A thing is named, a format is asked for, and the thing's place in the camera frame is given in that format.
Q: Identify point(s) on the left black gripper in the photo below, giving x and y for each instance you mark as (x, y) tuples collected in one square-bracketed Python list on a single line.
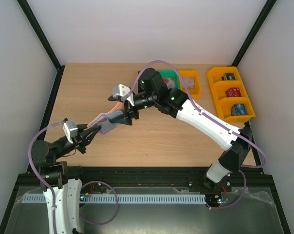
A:
[(82, 137)]

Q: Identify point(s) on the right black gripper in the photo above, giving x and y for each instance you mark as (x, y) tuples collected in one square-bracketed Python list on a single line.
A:
[(131, 110)]

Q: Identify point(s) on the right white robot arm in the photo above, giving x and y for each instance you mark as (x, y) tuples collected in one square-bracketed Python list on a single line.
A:
[(235, 142)]

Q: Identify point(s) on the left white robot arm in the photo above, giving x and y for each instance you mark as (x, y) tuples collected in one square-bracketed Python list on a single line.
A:
[(60, 188)]

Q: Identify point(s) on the red white card holders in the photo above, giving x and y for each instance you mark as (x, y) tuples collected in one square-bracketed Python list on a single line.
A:
[(170, 82)]

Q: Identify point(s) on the clear card holders stack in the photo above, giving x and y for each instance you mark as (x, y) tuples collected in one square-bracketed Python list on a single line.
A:
[(189, 82)]

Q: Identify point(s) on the yellow bin with black cards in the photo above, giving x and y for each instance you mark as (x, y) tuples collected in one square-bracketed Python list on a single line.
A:
[(216, 73)]

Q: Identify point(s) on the yellow bin with red cards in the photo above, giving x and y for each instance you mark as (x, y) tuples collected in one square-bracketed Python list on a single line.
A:
[(220, 87)]

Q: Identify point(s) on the black card stack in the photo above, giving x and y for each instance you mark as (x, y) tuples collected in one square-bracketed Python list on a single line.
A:
[(228, 76)]

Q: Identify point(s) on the red card stack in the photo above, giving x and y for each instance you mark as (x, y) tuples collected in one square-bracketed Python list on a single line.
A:
[(233, 92)]

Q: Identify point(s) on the yellow bin with blue cards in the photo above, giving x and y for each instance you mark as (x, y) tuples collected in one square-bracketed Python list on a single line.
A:
[(224, 106)]

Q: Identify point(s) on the blue card stack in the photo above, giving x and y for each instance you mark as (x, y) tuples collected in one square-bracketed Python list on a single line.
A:
[(238, 110)]

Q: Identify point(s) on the black storage bin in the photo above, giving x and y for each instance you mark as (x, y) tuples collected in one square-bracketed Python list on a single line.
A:
[(140, 86)]

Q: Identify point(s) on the green storage bin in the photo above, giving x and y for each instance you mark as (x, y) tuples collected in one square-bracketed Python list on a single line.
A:
[(170, 74)]

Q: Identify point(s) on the small yellow storage bin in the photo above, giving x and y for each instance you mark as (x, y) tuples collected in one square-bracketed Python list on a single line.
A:
[(196, 91)]

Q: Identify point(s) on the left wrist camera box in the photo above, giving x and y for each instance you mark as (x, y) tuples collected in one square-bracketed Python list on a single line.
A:
[(70, 129)]

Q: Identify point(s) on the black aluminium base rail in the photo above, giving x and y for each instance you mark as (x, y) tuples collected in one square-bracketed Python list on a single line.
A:
[(192, 178)]

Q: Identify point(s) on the white slotted cable duct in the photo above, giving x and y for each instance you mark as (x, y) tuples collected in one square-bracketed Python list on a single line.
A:
[(144, 199)]

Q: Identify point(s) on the left black frame post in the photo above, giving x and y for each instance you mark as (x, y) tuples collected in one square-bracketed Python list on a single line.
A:
[(26, 8)]

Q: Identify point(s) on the black frame post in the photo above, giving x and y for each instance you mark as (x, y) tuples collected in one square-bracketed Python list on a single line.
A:
[(26, 8), (268, 6)]

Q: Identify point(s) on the right black frame post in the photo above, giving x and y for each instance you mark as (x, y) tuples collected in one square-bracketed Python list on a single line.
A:
[(268, 6)]

